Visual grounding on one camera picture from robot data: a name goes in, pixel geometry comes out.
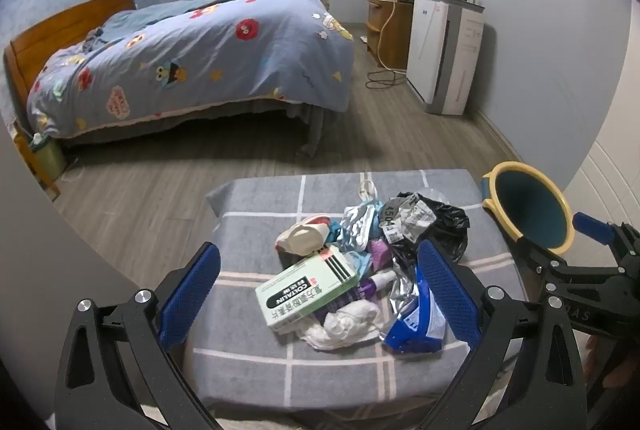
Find green storage bin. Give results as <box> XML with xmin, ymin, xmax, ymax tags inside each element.
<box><xmin>27</xmin><ymin>135</ymin><xmax>68</xmax><ymax>181</ymax></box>

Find wooden chair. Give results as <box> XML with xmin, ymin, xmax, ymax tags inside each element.
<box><xmin>10</xmin><ymin>120</ymin><xmax>63</xmax><ymax>203</ymax></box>

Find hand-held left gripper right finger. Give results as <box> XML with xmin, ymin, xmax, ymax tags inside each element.
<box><xmin>416</xmin><ymin>239</ymin><xmax>588</xmax><ymax>430</ymax></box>

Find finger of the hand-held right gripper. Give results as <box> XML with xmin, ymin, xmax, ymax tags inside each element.
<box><xmin>573</xmin><ymin>211</ymin><xmax>640</xmax><ymax>261</ymax></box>
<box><xmin>514</xmin><ymin>232</ymin><xmax>630</xmax><ymax>297</ymax></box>

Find green white medicine box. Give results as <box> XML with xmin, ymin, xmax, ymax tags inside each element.
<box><xmin>255</xmin><ymin>246</ymin><xmax>360</xmax><ymax>336</ymax></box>

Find grey checked mat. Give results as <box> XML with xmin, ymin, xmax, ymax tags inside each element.
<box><xmin>182</xmin><ymin>169</ymin><xmax>531</xmax><ymax>416</ymax></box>

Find purple foil packet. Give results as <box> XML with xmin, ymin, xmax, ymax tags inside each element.
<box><xmin>367</xmin><ymin>237</ymin><xmax>393</xmax><ymax>271</ymax></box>

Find black plastic bag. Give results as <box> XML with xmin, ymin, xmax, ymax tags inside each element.
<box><xmin>392</xmin><ymin>192</ymin><xmax>471</xmax><ymax>265</ymax></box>

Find silver foil packet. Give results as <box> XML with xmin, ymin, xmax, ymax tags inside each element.
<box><xmin>385</xmin><ymin>260</ymin><xmax>421</xmax><ymax>317</ymax></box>

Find white air purifier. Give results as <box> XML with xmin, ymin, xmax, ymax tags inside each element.
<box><xmin>406</xmin><ymin>0</ymin><xmax>486</xmax><ymax>117</ymax></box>

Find blue white plastic wrapper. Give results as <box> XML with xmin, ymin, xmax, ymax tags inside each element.
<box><xmin>382</xmin><ymin>265</ymin><xmax>446</xmax><ymax>356</ymax></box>

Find wooden bed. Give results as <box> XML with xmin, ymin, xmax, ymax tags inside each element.
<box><xmin>4</xmin><ymin>0</ymin><xmax>351</xmax><ymax>159</ymax></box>

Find yellow blue trash bin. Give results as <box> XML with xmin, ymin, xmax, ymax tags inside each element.
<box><xmin>481</xmin><ymin>161</ymin><xmax>576</xmax><ymax>255</ymax></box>

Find white tissue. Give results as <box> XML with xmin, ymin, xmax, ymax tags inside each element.
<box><xmin>295</xmin><ymin>299</ymin><xmax>383</xmax><ymax>352</ymax></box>

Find wooden television cabinet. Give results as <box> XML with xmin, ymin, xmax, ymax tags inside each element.
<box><xmin>366</xmin><ymin>0</ymin><xmax>415</xmax><ymax>70</ymax></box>

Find beige power cable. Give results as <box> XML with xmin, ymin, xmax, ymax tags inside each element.
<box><xmin>376</xmin><ymin>0</ymin><xmax>421</xmax><ymax>73</ymax></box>

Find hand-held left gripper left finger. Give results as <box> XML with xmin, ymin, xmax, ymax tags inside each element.
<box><xmin>55</xmin><ymin>241</ymin><xmax>221</xmax><ymax>430</ymax></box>

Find person's right hand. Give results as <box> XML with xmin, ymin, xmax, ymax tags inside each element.
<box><xmin>586</xmin><ymin>334</ymin><xmax>626</xmax><ymax>390</ymax></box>

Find printed paper label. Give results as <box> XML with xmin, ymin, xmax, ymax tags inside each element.
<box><xmin>380</xmin><ymin>200</ymin><xmax>438</xmax><ymax>243</ymax></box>

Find black floor cable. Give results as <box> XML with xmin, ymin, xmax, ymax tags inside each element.
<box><xmin>365</xmin><ymin>68</ymin><xmax>408</xmax><ymax>90</ymax></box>

